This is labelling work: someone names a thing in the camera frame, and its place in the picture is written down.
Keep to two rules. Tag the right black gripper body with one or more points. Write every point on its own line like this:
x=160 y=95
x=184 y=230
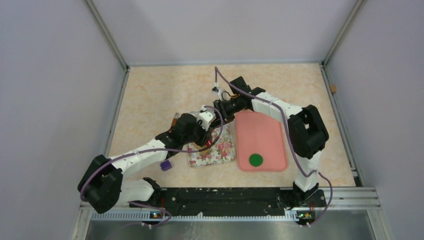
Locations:
x=227 y=110

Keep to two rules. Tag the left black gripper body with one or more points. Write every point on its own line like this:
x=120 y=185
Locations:
x=198 y=129

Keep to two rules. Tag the wooden rolling pin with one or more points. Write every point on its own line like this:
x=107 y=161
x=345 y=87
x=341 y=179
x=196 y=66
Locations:
x=201 y=150

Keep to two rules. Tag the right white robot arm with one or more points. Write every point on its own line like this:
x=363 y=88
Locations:
x=304 y=128

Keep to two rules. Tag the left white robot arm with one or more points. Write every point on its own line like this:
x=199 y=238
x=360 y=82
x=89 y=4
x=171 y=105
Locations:
x=102 y=183

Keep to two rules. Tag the green dough disc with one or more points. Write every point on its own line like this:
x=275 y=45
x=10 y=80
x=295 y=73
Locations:
x=256 y=160

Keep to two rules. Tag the floral rectangular tray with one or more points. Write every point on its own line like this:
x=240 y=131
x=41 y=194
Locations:
x=222 y=152

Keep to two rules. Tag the pink plastic tray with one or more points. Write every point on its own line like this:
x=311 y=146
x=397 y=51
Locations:
x=257 y=133

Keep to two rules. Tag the purple cube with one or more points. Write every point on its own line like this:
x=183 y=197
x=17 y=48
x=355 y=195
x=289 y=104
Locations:
x=165 y=165

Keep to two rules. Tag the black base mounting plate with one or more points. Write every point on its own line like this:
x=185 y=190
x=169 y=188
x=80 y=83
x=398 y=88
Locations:
x=233 y=201

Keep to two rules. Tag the metal scraper wooden handle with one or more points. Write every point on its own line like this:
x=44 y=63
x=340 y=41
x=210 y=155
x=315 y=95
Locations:
x=174 y=120

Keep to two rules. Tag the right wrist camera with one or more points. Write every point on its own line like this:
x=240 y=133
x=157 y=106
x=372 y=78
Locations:
x=217 y=90

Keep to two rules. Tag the small brown wall clip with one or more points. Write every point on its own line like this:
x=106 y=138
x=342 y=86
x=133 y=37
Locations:
x=332 y=88

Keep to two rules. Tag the aluminium frame rail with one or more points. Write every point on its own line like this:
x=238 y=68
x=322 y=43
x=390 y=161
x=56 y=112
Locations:
x=351 y=213

